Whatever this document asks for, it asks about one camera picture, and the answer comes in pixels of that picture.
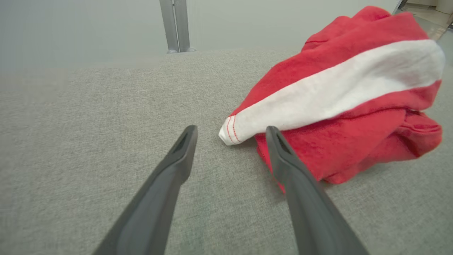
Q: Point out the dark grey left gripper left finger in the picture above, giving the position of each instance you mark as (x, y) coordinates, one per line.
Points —
(148, 212)

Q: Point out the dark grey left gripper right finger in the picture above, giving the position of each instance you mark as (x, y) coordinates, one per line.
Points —
(311, 212)

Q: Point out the red shorts with white stripes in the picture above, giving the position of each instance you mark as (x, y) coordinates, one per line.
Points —
(354, 141)

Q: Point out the grey metal partition post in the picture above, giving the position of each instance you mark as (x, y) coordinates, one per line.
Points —
(183, 24)
(168, 24)

